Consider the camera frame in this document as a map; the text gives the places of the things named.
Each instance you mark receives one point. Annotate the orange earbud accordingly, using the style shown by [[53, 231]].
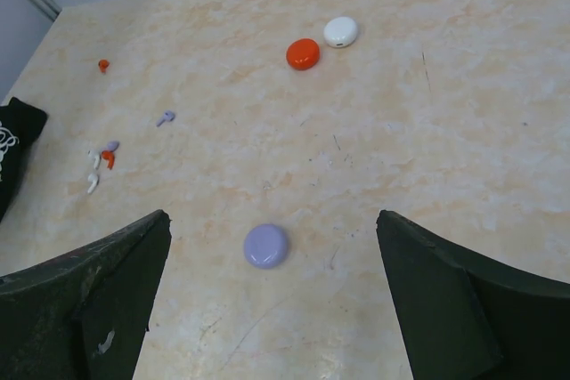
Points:
[[109, 157], [103, 65]]

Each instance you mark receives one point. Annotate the white earbud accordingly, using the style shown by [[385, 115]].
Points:
[[93, 179], [95, 156]]

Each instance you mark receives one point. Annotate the white earbud charging case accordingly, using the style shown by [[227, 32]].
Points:
[[340, 32]]

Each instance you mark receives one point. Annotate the purple earbud upper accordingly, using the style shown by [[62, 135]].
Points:
[[167, 117]]

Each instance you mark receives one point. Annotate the purple earbud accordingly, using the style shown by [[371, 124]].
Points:
[[111, 146], [167, 117]]

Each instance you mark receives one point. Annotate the white earbud upper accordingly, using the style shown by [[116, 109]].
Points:
[[95, 156]]

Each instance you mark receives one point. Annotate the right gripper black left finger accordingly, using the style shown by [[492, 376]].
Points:
[[84, 314]]

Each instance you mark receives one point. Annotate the purple earbud lower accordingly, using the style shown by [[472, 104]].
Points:
[[111, 146]]

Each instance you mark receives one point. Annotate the white earbud lower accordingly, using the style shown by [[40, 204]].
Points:
[[93, 179]]

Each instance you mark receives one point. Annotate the black floral printed cloth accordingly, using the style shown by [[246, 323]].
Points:
[[21, 126]]

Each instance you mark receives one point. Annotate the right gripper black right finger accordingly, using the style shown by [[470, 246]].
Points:
[[464, 315]]

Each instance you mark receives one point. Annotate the orange earbud charging case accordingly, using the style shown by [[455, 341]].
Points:
[[303, 54]]

